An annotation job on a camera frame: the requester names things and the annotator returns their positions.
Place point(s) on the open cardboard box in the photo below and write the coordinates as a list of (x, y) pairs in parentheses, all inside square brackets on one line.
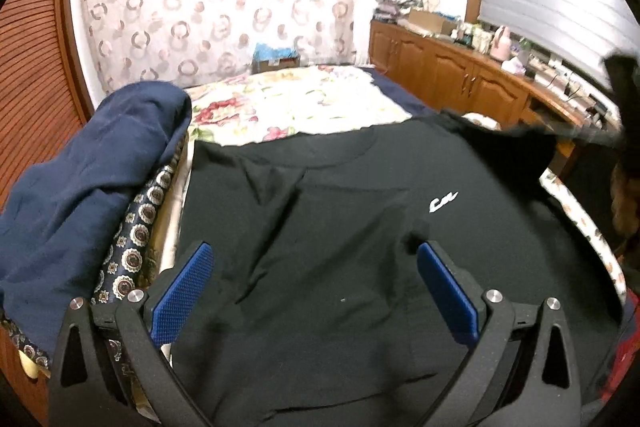
[(430, 22)]

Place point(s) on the pink jug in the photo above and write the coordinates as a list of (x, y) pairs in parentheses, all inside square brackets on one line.
[(501, 44)]

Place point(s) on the pile of desk gadgets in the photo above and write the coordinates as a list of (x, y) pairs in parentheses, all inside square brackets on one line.
[(575, 87)]

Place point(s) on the white crumpled tissue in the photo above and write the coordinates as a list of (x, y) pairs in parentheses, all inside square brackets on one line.
[(512, 66)]

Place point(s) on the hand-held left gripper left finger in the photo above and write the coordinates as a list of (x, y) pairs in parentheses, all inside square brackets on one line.
[(182, 292)]

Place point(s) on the stack of folded clothes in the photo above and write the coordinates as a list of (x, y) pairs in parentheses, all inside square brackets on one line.
[(395, 9)]

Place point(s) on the black t-shirt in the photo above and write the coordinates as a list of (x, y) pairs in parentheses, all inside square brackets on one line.
[(325, 217)]

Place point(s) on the wooden cabinet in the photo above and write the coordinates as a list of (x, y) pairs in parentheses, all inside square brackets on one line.
[(450, 67)]

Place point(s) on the navy medallion print cloth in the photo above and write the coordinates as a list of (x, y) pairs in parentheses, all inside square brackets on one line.
[(135, 237)]

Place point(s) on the dark blue bed sheet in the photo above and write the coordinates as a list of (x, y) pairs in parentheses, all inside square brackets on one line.
[(400, 94)]

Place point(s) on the cluster of small bottles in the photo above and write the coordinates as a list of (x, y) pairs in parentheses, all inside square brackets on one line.
[(475, 38)]

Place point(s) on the cardboard box with blue contents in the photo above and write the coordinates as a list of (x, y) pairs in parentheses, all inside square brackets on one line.
[(275, 57)]

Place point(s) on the navy blue cloth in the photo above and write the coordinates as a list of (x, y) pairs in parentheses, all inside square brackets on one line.
[(75, 187)]

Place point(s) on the orange fruit print blanket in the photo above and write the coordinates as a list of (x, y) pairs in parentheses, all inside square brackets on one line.
[(590, 232)]

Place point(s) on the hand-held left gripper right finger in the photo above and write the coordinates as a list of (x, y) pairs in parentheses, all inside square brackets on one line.
[(447, 297)]

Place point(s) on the wooden louvre door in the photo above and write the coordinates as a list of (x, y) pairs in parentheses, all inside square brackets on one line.
[(35, 72)]

